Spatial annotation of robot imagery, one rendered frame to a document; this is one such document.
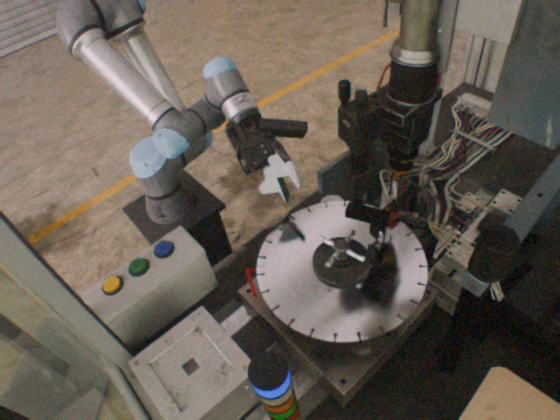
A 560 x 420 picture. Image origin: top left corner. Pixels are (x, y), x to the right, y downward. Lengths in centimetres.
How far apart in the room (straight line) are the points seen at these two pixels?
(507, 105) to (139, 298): 77
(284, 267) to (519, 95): 49
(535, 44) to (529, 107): 9
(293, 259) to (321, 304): 11
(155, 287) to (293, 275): 31
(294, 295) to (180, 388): 27
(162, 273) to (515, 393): 78
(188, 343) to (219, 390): 12
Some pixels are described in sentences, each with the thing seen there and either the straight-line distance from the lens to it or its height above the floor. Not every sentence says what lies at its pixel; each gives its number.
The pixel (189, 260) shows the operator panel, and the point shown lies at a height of 90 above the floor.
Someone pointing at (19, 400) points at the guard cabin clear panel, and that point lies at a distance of 40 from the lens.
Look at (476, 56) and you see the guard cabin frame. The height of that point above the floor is 87.
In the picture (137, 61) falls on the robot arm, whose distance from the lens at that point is 111.
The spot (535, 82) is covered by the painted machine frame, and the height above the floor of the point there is 131.
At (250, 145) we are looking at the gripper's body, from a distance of 81.
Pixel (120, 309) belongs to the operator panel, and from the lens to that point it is 88.
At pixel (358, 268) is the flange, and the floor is 96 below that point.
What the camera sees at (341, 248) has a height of 100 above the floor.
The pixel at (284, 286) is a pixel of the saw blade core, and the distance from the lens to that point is 73.
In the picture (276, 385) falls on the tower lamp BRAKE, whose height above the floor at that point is 116.
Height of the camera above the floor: 157
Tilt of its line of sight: 47 degrees down
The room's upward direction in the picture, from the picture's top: 9 degrees counter-clockwise
